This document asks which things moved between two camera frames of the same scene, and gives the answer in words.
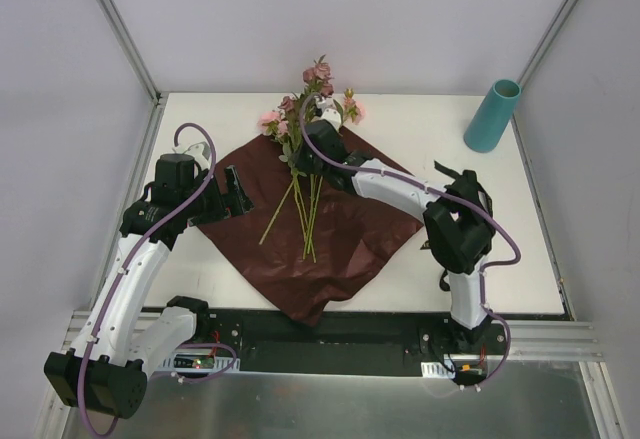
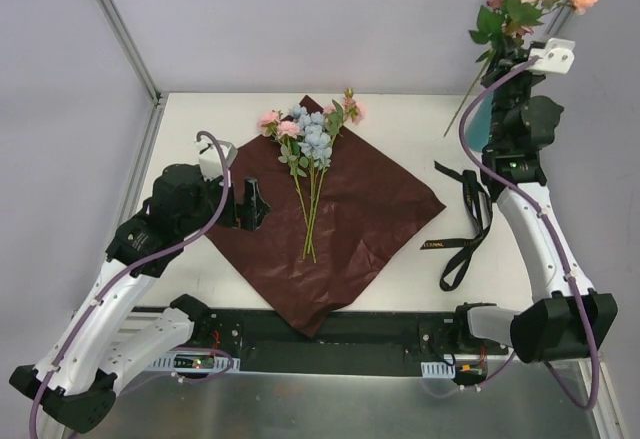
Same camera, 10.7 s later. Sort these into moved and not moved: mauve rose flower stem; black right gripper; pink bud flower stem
Moved: mauve rose flower stem; black right gripper
Not moved: pink bud flower stem
